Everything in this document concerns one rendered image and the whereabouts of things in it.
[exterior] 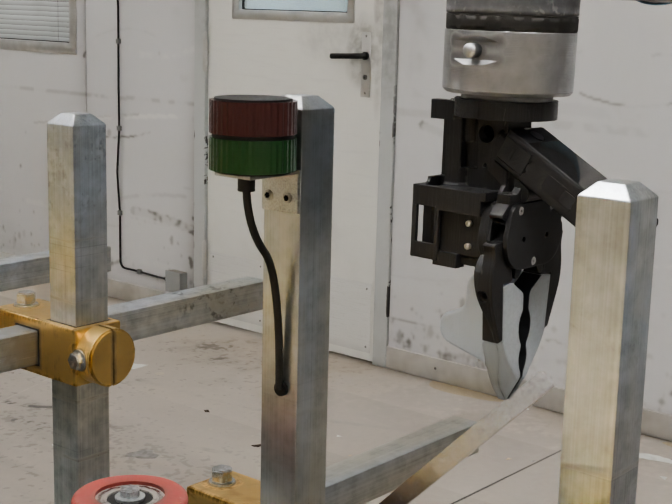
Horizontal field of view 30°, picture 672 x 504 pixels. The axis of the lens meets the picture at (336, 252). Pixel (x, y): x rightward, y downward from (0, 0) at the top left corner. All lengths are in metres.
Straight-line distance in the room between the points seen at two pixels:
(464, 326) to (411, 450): 0.25
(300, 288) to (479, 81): 0.19
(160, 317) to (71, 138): 0.23
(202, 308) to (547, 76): 0.52
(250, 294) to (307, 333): 0.39
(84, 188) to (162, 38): 3.95
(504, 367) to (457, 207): 0.12
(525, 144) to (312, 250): 0.17
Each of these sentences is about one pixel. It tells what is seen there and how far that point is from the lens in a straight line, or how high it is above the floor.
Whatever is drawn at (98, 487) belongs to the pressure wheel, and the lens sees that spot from 0.91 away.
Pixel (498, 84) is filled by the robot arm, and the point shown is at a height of 1.19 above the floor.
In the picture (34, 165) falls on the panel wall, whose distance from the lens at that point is 5.71.
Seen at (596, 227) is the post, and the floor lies 1.12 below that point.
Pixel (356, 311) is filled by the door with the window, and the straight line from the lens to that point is 4.44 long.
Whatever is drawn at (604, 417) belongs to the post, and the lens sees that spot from 0.76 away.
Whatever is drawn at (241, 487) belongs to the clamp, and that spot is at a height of 0.87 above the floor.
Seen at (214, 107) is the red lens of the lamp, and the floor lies 1.17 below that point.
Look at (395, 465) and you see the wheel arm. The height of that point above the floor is 0.85.
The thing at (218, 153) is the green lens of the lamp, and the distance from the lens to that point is 0.84.
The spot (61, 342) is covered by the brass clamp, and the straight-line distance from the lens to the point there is 1.09.
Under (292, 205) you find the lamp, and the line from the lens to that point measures 0.87.
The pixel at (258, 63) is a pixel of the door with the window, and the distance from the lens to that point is 4.64.
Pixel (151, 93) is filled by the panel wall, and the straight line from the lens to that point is 5.07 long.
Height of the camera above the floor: 1.24
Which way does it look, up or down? 11 degrees down
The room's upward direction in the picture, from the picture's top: 1 degrees clockwise
